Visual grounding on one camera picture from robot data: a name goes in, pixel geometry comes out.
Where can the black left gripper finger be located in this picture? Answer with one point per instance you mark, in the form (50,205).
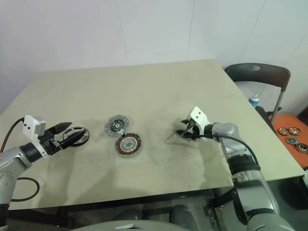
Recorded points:
(72,140)
(61,127)

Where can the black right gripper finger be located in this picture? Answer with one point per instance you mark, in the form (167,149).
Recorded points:
(183,133)
(186,122)

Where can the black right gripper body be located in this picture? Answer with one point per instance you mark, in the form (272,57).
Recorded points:
(196,131)

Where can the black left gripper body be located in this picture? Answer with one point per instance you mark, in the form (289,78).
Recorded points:
(51,142)

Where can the round metal bearing part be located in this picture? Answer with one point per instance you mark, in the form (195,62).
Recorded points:
(116,125)

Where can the motor stator with copper windings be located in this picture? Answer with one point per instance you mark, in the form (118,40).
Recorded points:
(130,145)

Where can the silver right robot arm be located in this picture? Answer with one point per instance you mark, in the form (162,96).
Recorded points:
(250,187)

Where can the dark grey rounded shape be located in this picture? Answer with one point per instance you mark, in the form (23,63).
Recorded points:
(184,214)

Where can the black folding chair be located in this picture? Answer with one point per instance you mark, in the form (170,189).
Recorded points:
(260,72)

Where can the grey robot torso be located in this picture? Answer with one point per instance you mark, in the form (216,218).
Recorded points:
(101,223)

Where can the orange tray with bearings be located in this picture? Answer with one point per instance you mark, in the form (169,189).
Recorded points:
(288,120)

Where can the black framed glass cabinet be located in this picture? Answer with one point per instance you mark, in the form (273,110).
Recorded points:
(303,114)

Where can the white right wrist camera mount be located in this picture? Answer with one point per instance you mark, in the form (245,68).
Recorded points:
(198,115)

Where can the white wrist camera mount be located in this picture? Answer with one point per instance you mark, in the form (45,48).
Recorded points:
(198,115)
(30,125)

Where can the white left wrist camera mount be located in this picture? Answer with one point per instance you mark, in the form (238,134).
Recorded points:
(30,125)

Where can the black metal table frame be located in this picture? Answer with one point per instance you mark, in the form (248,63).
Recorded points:
(120,199)

